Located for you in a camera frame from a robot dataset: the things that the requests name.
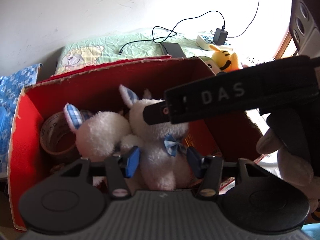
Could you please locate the white power strip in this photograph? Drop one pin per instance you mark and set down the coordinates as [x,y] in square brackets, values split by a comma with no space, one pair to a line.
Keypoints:
[204,42]

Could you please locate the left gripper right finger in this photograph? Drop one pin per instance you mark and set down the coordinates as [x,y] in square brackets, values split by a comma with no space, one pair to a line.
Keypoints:
[209,169]

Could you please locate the small red gift box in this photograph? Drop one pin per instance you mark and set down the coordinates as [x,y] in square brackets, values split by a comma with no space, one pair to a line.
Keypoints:
[200,137]

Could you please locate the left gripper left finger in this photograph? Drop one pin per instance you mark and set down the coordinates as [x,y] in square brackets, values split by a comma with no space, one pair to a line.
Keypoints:
[120,167]

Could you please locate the red cardboard box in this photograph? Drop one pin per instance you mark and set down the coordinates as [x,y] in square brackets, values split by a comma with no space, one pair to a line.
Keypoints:
[97,89]

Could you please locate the green avocado plush toy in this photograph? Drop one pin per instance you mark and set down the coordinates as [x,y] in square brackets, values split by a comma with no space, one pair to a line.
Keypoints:
[211,64]

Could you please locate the gloved right hand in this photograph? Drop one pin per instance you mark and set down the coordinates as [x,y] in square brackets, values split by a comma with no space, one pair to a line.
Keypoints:
[293,169]

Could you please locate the tape roll in box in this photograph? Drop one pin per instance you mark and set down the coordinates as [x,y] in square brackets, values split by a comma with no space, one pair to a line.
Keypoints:
[56,137]

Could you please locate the white bunny plush toy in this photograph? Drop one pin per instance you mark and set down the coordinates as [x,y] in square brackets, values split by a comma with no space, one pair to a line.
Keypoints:
[97,135]

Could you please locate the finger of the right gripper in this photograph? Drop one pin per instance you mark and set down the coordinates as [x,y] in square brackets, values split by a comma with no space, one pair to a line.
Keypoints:
[157,113]

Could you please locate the black charger adapter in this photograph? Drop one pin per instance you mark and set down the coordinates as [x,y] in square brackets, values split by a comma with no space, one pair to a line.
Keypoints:
[220,36]

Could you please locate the cartoon print bed sheet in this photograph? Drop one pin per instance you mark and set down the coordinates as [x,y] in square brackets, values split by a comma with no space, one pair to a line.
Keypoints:
[106,49]

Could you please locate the yellow tiger plush toy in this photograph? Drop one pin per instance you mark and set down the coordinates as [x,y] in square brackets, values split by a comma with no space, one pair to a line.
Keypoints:
[226,61]

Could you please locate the black smartphone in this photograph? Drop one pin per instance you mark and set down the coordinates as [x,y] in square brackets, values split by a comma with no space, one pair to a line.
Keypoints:
[172,49]

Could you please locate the blue white patterned cloth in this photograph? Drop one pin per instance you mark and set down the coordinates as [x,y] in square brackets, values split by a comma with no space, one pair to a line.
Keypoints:
[11,87]

